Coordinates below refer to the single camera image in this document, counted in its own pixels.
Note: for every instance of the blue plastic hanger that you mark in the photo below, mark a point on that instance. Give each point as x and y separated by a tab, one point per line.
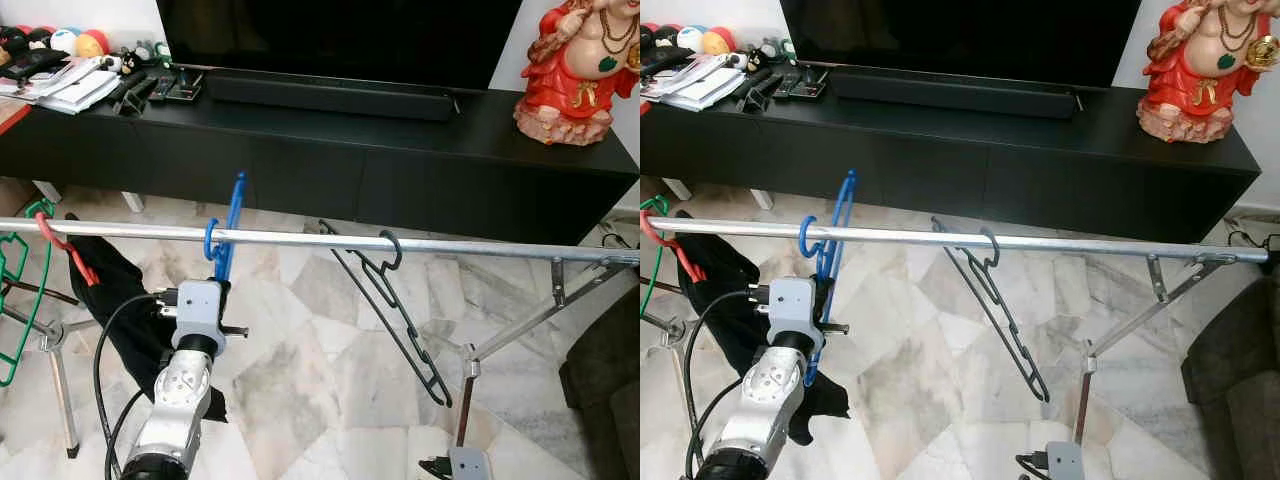
848	200
236	205

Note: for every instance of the orange ball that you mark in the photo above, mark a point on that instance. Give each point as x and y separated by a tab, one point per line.
718	42
92	44

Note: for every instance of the black television cabinet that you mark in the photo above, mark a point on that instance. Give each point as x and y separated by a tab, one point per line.
950	165
300	170

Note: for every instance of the brown fabric sofa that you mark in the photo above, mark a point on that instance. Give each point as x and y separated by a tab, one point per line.
605	400
1240	400

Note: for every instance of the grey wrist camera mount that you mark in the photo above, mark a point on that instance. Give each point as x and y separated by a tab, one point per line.
795	310
200	312
1065	462
468	465

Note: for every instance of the silver metal clothes rack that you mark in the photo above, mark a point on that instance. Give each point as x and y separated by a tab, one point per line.
1050	243
450	245

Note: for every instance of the black electronic device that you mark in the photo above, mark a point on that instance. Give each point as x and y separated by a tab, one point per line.
805	85
180	88

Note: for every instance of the black shirt with green logo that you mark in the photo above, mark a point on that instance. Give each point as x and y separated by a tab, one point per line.
725	300
115	300

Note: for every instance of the red hanger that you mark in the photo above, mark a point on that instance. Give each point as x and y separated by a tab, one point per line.
680	258
75	262

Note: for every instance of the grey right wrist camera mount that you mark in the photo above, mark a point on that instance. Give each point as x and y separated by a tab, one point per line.
468	465
1065	462

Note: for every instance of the small black tripod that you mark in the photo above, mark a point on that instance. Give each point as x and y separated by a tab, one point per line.
130	95
758	92

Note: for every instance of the black television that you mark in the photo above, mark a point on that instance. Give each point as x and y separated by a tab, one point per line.
340	40
960	40

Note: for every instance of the pale blue ball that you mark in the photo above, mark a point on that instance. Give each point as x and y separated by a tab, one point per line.
690	37
63	39

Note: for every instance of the stack of white papers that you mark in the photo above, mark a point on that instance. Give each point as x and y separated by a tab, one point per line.
80	90
705	88

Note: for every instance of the black soundbar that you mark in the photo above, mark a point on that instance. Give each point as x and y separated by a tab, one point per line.
950	95
330	98

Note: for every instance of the red laughing Buddha statue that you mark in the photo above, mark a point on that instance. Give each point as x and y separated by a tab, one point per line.
570	85
1195	85

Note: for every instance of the black hanger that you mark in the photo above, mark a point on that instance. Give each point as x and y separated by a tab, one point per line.
445	397
1042	392

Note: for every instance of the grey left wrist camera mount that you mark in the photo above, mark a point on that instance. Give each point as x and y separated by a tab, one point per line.
795	310
200	312

